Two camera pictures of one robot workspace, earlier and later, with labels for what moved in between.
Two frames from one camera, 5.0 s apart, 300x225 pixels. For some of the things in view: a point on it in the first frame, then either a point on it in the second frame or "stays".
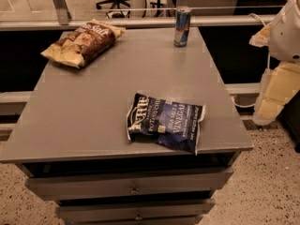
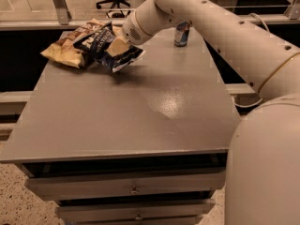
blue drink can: [182, 29] stays
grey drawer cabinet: [72, 139] stays
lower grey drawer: [136, 213] stays
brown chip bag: [85, 44] stays
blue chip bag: [163, 121] → [93, 48]
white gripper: [287, 37] → [130, 29]
